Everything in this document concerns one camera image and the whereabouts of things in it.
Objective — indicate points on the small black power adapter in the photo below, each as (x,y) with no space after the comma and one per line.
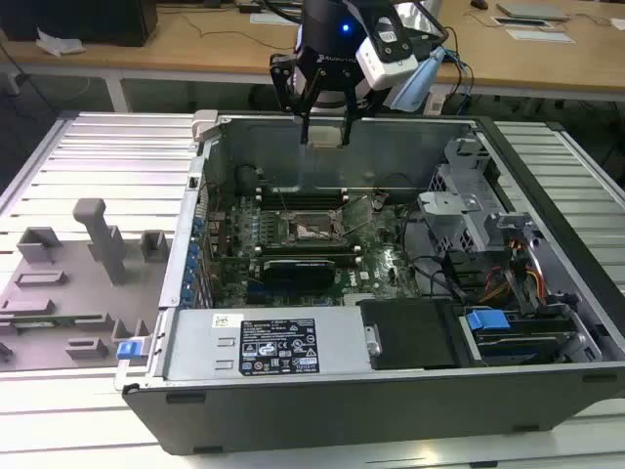
(249,9)

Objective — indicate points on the black computer mouse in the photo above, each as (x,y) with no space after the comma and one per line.
(479,4)

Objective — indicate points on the black graphics card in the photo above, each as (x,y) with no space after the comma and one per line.
(298,276)

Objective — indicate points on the green RAM stick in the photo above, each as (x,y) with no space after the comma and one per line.
(44,323)

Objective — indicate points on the green motherboard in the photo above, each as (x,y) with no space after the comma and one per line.
(381,254)

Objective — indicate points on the blue expansion slot clip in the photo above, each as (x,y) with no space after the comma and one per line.
(189,281)
(192,267)
(186,294)
(198,226)
(195,252)

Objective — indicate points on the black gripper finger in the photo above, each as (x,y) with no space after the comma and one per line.
(348,102)
(284,83)

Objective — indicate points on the flat white device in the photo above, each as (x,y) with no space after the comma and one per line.
(271,18)

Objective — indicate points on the silver laptop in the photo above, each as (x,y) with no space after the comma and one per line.
(532,11)

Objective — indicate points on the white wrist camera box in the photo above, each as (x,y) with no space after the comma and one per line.
(386,66)

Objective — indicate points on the CPU socket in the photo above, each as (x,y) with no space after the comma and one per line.
(312,227)

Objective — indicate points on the silver power supply with label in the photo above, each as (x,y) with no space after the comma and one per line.
(195,342)

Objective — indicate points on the hard disk in bay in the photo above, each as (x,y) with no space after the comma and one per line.
(517,346)

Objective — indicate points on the black drive cover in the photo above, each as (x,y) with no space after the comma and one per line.
(410,332)

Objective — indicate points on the crumpled white paper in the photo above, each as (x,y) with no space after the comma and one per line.
(61,45)

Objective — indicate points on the white labelled adapter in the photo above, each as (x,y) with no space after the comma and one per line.
(434,103)

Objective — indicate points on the silver CPU plate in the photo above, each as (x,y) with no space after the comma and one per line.
(325,136)

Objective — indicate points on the wooden desk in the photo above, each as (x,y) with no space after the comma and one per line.
(195,54)

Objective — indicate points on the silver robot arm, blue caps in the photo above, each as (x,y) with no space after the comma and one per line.
(415,85)

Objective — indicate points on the grey plastic parts rack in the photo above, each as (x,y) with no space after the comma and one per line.
(73,288)

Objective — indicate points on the blue case latch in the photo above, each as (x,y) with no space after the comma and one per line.
(127,351)

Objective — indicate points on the black computer tower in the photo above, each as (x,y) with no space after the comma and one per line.
(73,19)

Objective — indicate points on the black and silver PC case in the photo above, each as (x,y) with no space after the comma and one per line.
(342,415)

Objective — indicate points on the silver metal drive cage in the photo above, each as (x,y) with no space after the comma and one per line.
(449,215)

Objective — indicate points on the blue disk carrier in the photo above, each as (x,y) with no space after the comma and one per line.
(486,322)

